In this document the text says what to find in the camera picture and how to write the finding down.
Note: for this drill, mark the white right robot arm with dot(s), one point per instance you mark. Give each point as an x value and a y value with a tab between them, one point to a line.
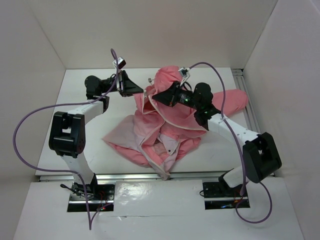
258	152

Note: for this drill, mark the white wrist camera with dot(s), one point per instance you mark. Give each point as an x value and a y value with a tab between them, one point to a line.
184	72
119	63

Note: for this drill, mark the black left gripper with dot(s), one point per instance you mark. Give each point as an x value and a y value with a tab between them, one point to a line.
125	86

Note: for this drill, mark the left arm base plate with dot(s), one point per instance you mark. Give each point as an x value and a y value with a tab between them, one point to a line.
103	199

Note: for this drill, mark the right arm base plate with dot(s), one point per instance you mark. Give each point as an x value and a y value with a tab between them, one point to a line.
217	199

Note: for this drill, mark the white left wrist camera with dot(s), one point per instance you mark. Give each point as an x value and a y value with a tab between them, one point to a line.
119	63

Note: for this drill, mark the pink zip-up jacket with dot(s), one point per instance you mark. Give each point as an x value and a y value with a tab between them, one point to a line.
156	135

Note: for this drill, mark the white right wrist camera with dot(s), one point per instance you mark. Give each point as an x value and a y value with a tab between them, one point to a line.
184	72

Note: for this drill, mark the aluminium front rail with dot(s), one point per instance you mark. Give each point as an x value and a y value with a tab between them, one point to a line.
206	175

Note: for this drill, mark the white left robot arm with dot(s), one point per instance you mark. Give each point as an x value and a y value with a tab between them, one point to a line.
68	129

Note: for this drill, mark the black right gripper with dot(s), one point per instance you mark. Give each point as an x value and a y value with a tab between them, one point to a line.
168	97

